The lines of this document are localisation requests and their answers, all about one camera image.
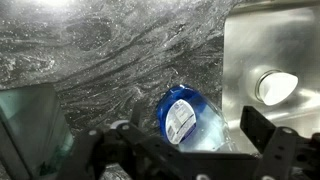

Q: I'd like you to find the white bowl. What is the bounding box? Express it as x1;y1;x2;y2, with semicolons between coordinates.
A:
255;69;300;107

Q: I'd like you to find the stainless steel sink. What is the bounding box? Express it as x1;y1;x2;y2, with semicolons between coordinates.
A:
221;1;320;154

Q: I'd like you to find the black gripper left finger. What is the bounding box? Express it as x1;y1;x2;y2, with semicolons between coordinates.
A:
59;101;188;180

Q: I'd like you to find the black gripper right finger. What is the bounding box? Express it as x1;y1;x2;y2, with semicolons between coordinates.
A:
239;105;320;180

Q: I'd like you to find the translucent greenish container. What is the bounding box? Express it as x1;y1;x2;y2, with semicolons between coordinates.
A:
0;83;75;180

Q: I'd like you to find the blue dish soap bottle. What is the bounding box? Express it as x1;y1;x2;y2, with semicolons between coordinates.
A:
156;83;238;154

